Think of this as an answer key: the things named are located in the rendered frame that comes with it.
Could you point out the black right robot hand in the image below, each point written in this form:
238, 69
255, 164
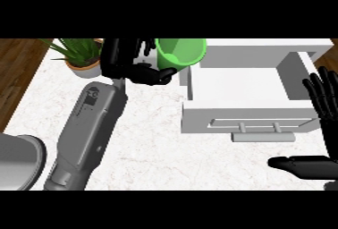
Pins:
320, 125

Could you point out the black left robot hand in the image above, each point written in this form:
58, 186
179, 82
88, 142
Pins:
132, 68

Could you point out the green cup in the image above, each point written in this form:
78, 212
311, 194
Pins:
181, 52

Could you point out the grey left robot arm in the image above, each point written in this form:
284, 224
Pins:
86, 131

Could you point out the white open drawer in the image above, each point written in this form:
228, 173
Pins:
247, 101

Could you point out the white drawer cabinet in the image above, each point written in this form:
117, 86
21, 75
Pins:
265, 50

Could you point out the potted green plant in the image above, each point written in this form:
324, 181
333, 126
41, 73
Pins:
79, 56

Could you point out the grey round appliance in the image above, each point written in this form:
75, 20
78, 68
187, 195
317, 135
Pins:
20, 162

